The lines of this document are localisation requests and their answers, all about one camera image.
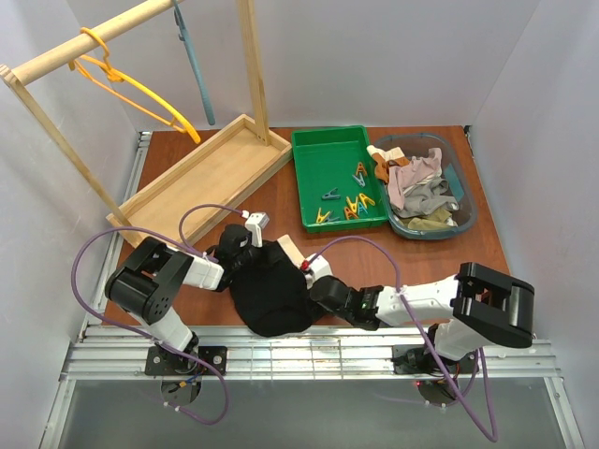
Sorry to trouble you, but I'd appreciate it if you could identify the black underwear beige waistband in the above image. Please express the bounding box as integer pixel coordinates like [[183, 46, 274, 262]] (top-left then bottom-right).
[[228, 241, 317, 338]]

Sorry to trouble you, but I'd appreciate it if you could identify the teal clothespin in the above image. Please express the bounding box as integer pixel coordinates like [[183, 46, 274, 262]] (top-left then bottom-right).
[[352, 173, 366, 187]]

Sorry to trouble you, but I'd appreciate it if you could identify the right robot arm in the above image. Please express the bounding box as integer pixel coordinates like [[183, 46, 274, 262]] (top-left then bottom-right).
[[309, 262, 534, 362]]

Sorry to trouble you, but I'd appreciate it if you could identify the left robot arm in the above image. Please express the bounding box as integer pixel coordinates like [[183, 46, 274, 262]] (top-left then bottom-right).
[[105, 223, 263, 354]]

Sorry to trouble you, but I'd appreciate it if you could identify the blue plastic hanger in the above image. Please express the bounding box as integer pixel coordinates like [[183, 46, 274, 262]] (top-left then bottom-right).
[[172, 1, 215, 125]]

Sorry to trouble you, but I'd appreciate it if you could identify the wooden clothes rack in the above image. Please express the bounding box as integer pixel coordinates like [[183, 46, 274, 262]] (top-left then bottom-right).
[[1, 1, 291, 242]]

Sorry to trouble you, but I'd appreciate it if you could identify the yellow clothespin front left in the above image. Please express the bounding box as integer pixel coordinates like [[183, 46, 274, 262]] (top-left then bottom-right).
[[315, 208, 331, 224]]

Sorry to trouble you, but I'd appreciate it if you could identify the yellow clothespin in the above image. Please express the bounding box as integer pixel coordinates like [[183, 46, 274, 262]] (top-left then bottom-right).
[[315, 208, 331, 224], [358, 193, 376, 209]]

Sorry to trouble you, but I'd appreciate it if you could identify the orange clothespin front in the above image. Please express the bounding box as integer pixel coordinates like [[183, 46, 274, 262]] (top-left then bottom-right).
[[343, 196, 358, 220]]

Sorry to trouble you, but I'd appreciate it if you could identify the yellow clothespin right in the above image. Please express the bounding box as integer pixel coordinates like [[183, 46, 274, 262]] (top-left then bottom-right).
[[358, 193, 376, 209]]

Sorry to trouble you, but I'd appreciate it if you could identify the dark grey clothespin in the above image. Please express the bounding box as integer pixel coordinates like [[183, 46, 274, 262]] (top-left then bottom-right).
[[321, 188, 341, 201]]

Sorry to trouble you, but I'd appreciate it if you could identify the green plastic tray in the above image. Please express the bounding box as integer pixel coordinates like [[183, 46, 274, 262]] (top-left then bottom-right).
[[292, 125, 387, 234]]

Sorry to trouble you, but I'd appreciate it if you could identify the pile of clothes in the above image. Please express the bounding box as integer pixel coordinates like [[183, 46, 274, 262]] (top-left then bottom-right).
[[367, 145, 460, 231]]

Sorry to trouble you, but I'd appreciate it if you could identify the clear plastic laundry bin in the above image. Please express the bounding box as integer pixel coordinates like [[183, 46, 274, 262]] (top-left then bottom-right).
[[371, 133, 477, 240]]

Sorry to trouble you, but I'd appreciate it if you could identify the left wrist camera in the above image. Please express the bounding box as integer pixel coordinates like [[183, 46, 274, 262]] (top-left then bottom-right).
[[244, 212, 270, 248]]

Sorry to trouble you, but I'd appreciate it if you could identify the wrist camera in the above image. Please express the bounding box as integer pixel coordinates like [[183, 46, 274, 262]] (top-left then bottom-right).
[[244, 212, 270, 248], [299, 255, 332, 289]]

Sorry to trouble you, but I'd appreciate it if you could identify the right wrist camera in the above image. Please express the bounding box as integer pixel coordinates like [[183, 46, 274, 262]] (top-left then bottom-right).
[[299, 255, 332, 289]]

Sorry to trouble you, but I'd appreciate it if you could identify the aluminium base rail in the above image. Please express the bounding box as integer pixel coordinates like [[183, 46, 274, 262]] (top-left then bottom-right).
[[59, 326, 562, 383]]

